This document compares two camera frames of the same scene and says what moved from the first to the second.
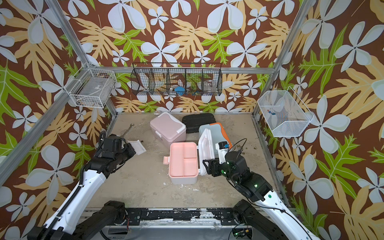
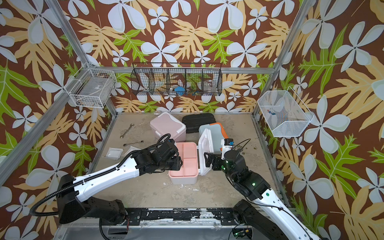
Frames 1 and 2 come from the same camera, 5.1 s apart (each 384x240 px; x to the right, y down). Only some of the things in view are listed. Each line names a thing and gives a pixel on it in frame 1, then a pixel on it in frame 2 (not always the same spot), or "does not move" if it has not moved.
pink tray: x=183 y=159 does not move
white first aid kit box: x=206 y=152 does not move
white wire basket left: x=92 y=88 does not move
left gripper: x=129 y=147 -> x=178 y=164
